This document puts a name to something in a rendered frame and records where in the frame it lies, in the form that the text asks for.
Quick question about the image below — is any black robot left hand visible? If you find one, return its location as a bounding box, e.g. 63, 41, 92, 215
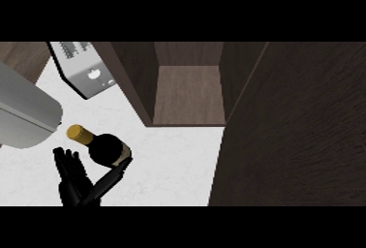
51, 146, 134, 207

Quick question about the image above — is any dark wine bottle gold cap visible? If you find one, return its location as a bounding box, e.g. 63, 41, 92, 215
64, 124, 134, 169

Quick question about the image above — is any brown wooden open cabinet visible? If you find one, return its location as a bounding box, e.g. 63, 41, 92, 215
91, 41, 268, 128

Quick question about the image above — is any dark brown cabinet door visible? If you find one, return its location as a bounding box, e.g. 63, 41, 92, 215
206, 41, 366, 207

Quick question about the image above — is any silver black-rimmed appliance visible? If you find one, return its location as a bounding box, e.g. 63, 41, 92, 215
45, 41, 117, 101

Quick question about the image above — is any brown wooden panel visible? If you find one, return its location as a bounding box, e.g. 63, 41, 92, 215
0, 41, 52, 85

